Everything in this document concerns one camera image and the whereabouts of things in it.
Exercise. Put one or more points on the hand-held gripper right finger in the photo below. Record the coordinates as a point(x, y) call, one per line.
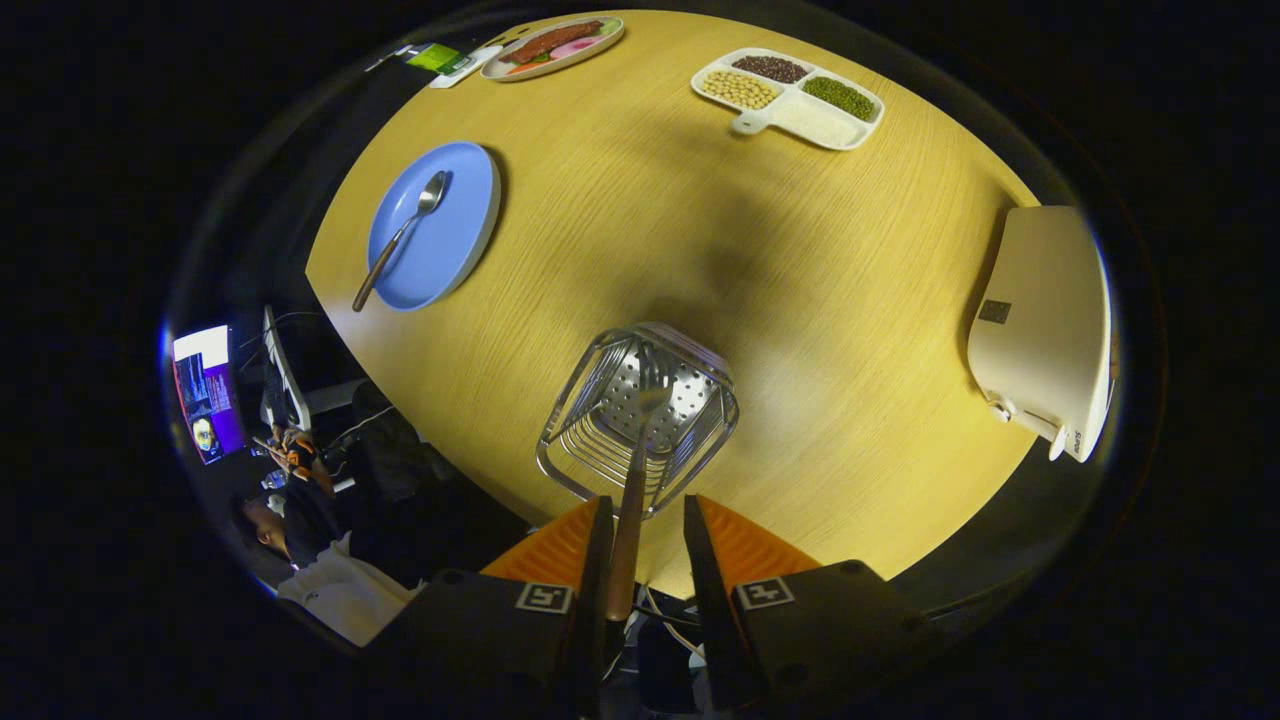
point(705, 600)

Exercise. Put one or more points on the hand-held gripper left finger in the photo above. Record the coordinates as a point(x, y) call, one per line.
point(598, 600)

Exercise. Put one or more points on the orange black device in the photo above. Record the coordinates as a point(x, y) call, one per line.
point(298, 458)

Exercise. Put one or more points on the blue round plate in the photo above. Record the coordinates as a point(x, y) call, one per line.
point(450, 240)

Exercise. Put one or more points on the computer monitor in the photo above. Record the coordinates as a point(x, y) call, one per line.
point(208, 400)

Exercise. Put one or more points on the white toaster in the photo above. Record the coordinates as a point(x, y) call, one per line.
point(1050, 320)

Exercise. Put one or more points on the white divided tray with beans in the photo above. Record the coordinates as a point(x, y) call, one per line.
point(800, 110)

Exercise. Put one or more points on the small white tray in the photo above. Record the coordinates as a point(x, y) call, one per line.
point(478, 62)

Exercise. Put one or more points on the plate with steak and vegetables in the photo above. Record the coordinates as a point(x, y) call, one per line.
point(550, 47)

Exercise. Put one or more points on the green drink bottle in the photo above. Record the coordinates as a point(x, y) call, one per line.
point(435, 57)

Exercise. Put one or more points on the white curved frame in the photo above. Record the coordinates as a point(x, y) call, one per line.
point(285, 375)

